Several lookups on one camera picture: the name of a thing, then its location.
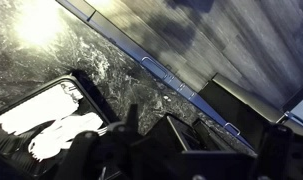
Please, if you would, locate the white cutlery bag with forks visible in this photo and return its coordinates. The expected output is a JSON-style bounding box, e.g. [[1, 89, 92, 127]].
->
[[27, 111, 108, 163]]

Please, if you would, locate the black plastic tray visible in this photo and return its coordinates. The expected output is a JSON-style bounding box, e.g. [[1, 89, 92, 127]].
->
[[0, 74, 121, 180]]

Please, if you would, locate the large white plastic cutlery bag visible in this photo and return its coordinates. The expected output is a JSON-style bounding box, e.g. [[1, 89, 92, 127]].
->
[[0, 81, 84, 137]]

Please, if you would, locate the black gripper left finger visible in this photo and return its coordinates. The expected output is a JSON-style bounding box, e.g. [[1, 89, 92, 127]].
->
[[54, 103, 141, 180]]

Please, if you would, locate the lower cabinet steel handle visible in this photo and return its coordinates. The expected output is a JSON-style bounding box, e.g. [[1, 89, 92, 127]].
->
[[139, 55, 176, 85], [223, 121, 242, 138]]

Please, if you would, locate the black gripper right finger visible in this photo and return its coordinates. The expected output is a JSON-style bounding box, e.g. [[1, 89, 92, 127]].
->
[[250, 123, 303, 180]]

